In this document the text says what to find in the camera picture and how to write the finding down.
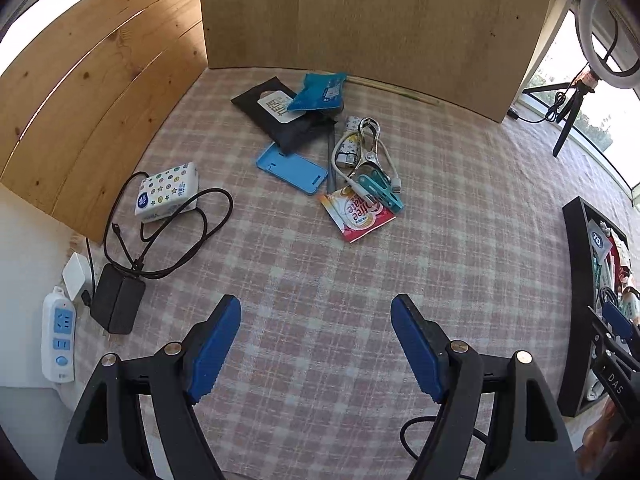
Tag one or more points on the white blue power strip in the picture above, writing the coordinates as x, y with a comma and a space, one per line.
57, 337

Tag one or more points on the patterned tissue packet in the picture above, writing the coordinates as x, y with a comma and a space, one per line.
160, 195

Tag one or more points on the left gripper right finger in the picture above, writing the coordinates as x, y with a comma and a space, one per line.
526, 439

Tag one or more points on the plaid tablecloth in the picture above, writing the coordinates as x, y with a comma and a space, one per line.
316, 385

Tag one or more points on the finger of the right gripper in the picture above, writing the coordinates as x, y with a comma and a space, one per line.
619, 323

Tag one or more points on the black power adapter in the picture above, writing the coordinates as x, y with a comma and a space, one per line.
117, 300

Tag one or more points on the coffee mate sachet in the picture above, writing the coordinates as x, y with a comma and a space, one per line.
352, 216

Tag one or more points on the white ring light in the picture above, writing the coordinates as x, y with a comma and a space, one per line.
595, 20

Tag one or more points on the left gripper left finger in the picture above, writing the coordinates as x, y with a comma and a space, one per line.
106, 438

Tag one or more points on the grey pencil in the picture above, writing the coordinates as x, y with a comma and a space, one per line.
330, 145

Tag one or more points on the black wet wipes pack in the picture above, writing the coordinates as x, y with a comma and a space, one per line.
267, 106

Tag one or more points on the black storage tray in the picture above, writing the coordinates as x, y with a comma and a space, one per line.
599, 271

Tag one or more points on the blue snack wrapper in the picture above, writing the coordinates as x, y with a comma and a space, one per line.
322, 92

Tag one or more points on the wooden side panel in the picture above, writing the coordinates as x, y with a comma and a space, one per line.
83, 101

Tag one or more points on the black tripod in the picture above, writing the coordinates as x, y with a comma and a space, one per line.
567, 101

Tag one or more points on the patterned usb stick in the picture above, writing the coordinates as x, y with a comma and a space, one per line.
348, 151

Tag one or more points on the blue phone stand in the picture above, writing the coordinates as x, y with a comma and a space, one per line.
293, 169

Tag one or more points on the wooden back board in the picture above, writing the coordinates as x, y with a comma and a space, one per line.
473, 53

